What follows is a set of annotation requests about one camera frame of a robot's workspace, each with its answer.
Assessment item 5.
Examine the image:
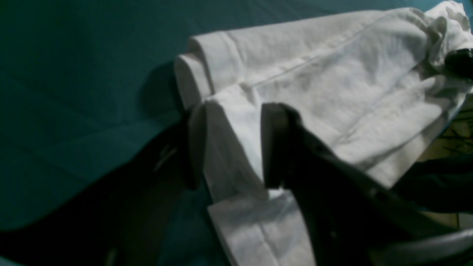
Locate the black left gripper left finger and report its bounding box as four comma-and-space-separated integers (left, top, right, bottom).
1, 106, 206, 266

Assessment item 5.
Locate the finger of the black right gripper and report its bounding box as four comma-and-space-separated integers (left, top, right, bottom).
445, 48, 473, 80

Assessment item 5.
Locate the white T-shirt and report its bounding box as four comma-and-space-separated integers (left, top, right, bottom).
174, 1, 472, 266

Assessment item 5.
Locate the teal table cloth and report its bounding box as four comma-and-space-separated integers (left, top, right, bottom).
0, 0, 473, 266

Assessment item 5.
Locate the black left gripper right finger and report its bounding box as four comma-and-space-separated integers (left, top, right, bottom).
261, 103, 473, 266

